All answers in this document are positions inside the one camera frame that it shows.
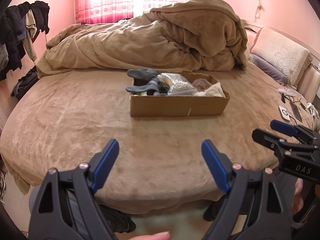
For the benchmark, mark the floral beige pillow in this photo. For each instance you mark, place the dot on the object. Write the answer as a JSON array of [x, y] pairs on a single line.
[[282, 55]]

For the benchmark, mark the padded beige headboard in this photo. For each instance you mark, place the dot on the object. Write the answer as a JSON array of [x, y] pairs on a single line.
[[310, 77]]

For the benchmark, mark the person's right hand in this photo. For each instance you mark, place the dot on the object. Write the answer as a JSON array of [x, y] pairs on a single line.
[[298, 195]]

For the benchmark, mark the gold pleated paper cups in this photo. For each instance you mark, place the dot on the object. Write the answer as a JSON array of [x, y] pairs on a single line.
[[166, 77]]

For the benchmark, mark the dark smartphone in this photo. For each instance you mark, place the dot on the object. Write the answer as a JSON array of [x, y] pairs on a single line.
[[296, 111]]

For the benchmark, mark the purple pillow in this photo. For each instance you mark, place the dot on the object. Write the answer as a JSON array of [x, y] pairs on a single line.
[[267, 67]]

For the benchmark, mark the bed with brown sheet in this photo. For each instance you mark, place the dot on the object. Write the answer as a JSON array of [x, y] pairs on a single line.
[[62, 130]]

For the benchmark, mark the white fluffy sock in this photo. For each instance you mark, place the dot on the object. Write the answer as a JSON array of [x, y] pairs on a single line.
[[212, 91]]

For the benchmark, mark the clear bag with brown contents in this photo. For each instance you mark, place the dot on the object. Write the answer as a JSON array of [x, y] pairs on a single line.
[[201, 83]]

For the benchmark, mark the brown crumpled blanket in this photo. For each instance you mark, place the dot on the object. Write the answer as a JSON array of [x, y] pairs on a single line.
[[140, 42]]

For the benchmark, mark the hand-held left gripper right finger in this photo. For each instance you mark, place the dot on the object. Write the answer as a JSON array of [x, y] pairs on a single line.
[[215, 163]]

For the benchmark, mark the dark hanging clothes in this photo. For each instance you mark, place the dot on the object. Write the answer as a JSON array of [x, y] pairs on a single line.
[[12, 37]]

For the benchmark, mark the black bag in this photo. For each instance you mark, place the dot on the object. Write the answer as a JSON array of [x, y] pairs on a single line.
[[23, 82]]

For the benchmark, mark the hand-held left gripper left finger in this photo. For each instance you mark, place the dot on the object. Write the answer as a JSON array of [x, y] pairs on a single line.
[[106, 162]]

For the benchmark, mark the zip bag of white beads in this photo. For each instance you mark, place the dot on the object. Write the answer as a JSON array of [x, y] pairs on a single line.
[[181, 86]]

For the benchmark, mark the white power strip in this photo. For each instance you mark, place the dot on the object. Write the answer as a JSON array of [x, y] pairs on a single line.
[[311, 107]]

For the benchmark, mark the cardboard box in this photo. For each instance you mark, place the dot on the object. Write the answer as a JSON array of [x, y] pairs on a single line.
[[175, 105]]

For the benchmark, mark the clear plastic wrapper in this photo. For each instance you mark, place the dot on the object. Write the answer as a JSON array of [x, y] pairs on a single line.
[[287, 91]]

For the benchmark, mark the white square charger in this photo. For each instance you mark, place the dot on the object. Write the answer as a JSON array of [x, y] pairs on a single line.
[[284, 113]]

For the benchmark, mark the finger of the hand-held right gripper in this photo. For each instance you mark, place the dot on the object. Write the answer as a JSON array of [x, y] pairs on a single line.
[[282, 127], [265, 137]]

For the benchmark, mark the person's left hand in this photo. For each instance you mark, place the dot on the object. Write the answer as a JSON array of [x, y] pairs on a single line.
[[155, 236]]

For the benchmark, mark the beige hanging shirt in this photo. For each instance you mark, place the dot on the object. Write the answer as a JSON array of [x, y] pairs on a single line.
[[30, 30]]

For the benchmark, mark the grey knit glove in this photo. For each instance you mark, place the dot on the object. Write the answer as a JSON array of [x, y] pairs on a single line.
[[141, 73], [145, 87]]

